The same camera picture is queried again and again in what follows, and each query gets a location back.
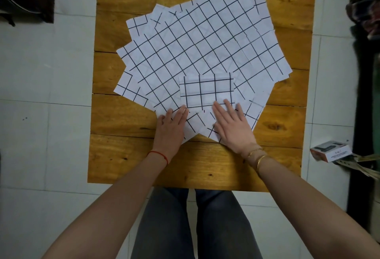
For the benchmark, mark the person's left hand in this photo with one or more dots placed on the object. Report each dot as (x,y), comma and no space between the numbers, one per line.
(170,134)

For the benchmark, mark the person's right hand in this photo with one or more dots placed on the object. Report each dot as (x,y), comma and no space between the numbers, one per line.
(234,131)

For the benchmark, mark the pile of grid cloths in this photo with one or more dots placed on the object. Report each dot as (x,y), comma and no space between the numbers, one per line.
(193,39)

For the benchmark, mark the person's right forearm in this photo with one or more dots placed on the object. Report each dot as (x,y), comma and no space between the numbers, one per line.
(311,214)

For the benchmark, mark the person's left forearm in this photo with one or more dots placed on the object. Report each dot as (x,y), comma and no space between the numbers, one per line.
(104,214)

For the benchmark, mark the person's denim trousers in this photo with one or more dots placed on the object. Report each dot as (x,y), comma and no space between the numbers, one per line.
(166,226)

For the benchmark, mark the wooden table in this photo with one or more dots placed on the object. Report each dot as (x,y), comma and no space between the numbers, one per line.
(193,163)

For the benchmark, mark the gold bangle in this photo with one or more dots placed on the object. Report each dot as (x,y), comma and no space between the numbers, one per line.
(260,160)

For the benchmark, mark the small white orange box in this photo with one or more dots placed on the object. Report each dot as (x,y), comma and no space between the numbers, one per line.
(335,155)

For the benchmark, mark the long cream and denim sofa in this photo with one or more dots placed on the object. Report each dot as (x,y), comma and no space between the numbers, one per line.
(362,104)

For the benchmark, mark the green cloth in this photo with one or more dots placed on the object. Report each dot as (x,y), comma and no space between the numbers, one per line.
(377,119)

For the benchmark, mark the red plaid blanket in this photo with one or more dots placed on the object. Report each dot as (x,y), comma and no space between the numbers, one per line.
(365,3)

